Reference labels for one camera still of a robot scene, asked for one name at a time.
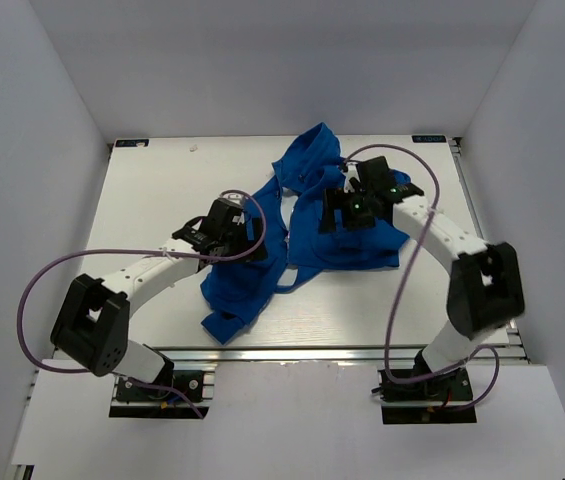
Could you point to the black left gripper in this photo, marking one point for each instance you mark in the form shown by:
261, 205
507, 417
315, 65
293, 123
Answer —
241, 229

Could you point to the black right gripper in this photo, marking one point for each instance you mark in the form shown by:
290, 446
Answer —
334, 199

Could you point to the blue zip jacket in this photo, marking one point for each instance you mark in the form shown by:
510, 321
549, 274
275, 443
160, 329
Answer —
291, 202

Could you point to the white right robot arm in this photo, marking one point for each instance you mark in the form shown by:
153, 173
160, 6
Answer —
436, 234

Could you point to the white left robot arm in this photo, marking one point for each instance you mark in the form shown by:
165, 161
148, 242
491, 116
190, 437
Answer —
92, 327

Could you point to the right corner label sticker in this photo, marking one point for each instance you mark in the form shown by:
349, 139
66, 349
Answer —
428, 138

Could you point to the corner label sticker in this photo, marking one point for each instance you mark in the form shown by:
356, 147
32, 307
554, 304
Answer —
131, 143
428, 138

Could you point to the left corner label sticker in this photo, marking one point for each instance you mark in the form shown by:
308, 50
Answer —
131, 143

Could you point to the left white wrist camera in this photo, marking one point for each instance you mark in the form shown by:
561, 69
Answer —
237, 197

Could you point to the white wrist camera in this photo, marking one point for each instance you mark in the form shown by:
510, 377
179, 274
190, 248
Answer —
352, 182
237, 197

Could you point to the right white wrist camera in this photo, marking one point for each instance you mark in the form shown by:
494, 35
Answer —
352, 182

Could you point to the aluminium front rail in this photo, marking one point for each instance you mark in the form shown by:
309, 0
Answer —
506, 353

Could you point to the aluminium rail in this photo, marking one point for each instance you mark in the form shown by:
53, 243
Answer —
487, 240
506, 353

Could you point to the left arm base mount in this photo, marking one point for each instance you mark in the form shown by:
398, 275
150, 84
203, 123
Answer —
188, 396

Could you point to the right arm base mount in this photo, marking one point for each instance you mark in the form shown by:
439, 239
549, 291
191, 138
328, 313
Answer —
441, 401

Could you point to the aluminium right side rail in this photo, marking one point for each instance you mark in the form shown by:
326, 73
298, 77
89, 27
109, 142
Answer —
487, 240

